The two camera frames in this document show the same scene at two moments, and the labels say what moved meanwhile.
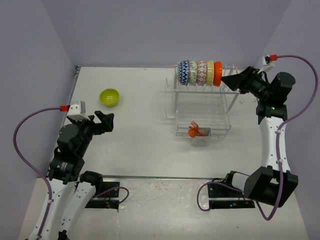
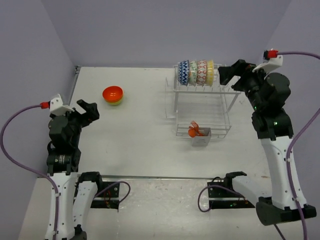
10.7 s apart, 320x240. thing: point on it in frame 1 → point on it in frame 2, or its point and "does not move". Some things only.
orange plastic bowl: (217, 73) → (112, 94)
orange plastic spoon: (192, 132) does not move
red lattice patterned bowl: (201, 71) does not move
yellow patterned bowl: (210, 75) does not move
